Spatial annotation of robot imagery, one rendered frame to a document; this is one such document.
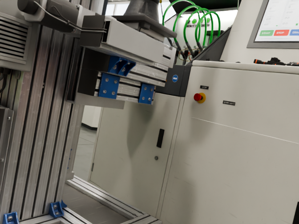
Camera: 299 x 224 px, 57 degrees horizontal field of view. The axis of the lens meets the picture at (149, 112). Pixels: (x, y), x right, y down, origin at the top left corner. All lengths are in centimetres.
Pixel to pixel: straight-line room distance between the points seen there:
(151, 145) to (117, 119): 34
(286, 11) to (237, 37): 26
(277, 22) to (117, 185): 126
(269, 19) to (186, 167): 86
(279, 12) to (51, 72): 114
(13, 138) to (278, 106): 97
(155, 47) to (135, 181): 92
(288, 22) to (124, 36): 95
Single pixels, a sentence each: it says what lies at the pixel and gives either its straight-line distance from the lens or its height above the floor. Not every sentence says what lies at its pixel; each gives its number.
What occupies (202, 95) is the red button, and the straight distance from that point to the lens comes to 133.
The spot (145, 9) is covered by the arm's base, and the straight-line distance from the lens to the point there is 112.
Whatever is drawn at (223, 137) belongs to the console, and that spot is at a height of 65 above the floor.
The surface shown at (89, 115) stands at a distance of 467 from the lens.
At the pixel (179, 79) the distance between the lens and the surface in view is 144.
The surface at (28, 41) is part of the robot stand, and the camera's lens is 94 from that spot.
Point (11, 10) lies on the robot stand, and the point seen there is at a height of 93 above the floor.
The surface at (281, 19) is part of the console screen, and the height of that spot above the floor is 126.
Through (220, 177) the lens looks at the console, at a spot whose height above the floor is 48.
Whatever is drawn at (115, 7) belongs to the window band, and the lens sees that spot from 824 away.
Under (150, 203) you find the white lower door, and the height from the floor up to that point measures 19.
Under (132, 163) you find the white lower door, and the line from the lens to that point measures 164.
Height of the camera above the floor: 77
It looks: 4 degrees down
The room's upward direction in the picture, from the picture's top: 11 degrees clockwise
